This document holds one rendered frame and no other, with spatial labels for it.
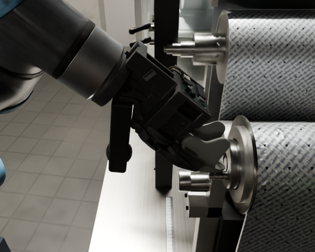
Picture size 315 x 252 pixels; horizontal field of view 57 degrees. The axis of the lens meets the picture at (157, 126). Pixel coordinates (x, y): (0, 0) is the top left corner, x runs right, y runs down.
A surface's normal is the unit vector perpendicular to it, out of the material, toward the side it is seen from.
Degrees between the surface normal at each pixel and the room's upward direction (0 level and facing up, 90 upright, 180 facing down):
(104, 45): 47
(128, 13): 90
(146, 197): 0
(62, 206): 0
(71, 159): 0
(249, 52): 71
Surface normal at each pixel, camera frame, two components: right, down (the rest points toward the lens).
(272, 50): 0.00, 0.29
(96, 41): 0.55, -0.24
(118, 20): -0.15, 0.58
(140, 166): 0.00, -0.81
